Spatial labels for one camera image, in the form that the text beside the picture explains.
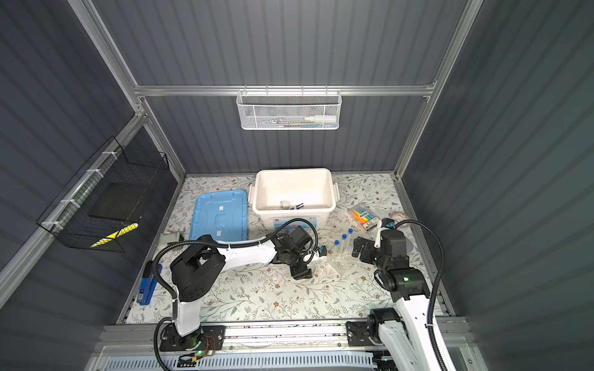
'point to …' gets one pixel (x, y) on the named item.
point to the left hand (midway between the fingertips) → (309, 266)
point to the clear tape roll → (399, 217)
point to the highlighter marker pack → (365, 219)
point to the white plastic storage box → (279, 195)
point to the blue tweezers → (297, 206)
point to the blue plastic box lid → (223, 215)
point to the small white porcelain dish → (285, 204)
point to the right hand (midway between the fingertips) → (371, 245)
